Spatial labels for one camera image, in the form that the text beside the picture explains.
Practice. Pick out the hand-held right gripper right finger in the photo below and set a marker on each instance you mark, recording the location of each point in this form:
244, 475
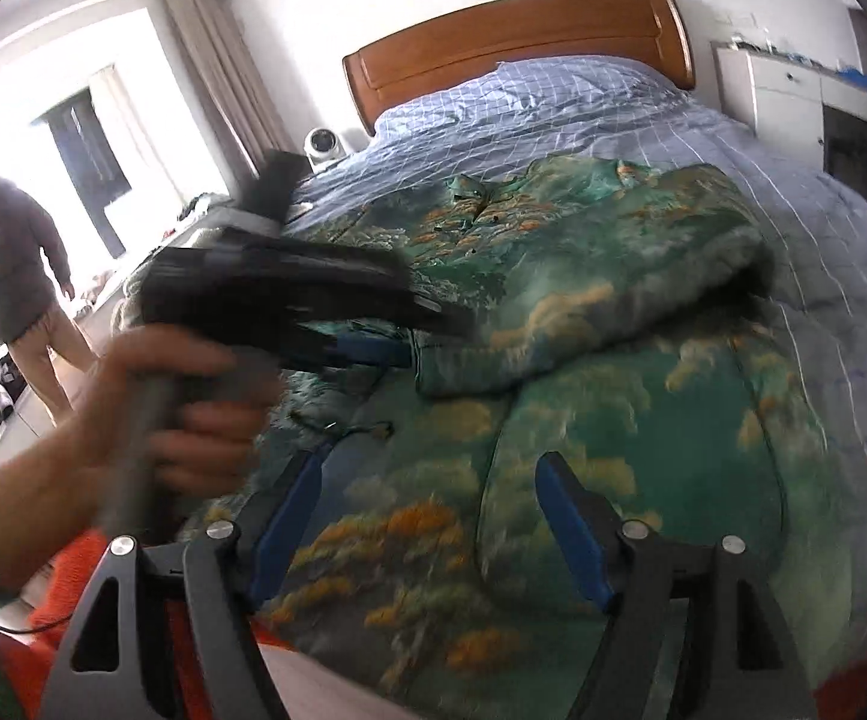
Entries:
572, 532

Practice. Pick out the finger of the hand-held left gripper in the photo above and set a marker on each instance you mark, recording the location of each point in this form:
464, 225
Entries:
441, 319
366, 354

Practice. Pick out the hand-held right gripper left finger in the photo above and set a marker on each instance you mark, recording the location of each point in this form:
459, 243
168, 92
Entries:
287, 532

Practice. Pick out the green printed garment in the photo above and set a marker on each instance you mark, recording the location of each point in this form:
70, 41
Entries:
591, 277

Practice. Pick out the person's left forearm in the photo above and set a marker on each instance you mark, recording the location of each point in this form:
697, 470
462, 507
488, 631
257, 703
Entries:
21, 517

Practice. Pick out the small clothes pile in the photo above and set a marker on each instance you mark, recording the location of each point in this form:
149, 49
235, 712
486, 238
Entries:
193, 206

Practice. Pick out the person's left hand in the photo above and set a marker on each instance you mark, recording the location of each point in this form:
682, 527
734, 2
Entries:
212, 420

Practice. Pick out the small white fan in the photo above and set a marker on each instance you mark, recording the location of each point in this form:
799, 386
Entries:
323, 144

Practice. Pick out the brown curtain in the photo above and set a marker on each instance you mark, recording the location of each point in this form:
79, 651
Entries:
216, 75

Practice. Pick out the wooden bed headboard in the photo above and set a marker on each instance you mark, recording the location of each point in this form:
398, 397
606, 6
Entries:
516, 37

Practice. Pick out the orange fuzzy cloth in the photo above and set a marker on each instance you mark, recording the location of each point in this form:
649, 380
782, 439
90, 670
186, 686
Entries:
24, 679

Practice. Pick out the bed with blue plaid sheet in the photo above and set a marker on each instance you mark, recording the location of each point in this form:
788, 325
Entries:
816, 240

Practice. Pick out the white desk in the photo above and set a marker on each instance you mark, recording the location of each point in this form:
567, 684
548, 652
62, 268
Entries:
778, 97

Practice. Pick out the small blue item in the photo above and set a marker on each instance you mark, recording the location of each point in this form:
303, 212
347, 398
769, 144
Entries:
857, 76

